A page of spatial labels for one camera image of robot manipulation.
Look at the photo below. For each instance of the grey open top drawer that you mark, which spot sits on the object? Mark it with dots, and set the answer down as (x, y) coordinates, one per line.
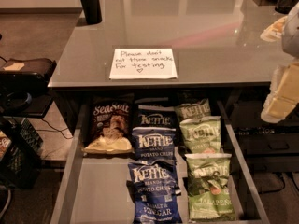
(94, 190)

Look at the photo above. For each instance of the white handwritten paper note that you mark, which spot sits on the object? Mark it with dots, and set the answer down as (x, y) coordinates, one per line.
(143, 64)

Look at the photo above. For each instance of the green Kettle bag back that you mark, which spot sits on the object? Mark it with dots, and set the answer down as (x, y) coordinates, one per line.
(191, 107)

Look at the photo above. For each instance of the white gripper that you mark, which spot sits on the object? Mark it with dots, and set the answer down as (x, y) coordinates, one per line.
(291, 34)

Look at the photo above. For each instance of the blue salt vinegar Kettle bag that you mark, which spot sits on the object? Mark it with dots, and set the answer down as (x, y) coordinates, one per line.
(155, 198)

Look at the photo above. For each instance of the black cylinder on counter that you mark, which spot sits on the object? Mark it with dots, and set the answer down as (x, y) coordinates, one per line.
(92, 11)

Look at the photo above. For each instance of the dark blue Kettle bag back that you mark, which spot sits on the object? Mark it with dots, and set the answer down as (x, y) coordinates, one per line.
(155, 112)

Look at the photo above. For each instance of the brown sea salt chip bag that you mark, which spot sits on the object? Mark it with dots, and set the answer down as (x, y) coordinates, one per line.
(110, 125)

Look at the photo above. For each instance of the green jalapeno Kettle bag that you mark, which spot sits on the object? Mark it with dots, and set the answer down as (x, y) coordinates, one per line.
(207, 187)

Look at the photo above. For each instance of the green Kettle bag middle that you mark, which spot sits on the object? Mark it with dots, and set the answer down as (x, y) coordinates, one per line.
(202, 135)

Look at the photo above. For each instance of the blue Kettle bag middle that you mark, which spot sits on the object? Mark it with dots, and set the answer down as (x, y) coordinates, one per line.
(154, 143)

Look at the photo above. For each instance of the black office chair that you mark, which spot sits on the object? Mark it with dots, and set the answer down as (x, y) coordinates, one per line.
(24, 88)

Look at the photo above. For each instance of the black crate on floor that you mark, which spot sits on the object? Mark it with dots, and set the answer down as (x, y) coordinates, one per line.
(20, 161)

